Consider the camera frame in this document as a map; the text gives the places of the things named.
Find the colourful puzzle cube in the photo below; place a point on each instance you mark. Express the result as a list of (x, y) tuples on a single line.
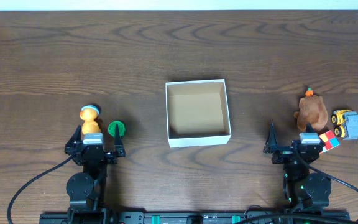
[(329, 140)]

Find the green ribbed plastic disc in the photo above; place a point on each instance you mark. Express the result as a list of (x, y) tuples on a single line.
[(117, 127)]

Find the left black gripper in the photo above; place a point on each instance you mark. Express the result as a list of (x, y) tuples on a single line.
[(94, 152)]

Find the brown plush bear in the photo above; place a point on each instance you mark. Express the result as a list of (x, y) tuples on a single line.
[(311, 110)]

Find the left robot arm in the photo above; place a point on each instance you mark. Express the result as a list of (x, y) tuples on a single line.
[(86, 189)]

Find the white cardboard box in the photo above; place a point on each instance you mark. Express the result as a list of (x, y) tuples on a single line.
[(197, 113)]

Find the yellow rubber duck blue cap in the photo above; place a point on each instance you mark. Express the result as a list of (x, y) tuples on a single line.
[(89, 114)]

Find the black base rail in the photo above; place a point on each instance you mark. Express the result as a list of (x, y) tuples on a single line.
[(148, 218)]

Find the yellow grey toy dump truck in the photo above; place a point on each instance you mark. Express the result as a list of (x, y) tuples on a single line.
[(346, 122)]

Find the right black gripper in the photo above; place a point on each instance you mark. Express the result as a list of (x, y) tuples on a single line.
[(293, 151)]

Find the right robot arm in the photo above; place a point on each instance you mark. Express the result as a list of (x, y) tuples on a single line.
[(306, 191)]

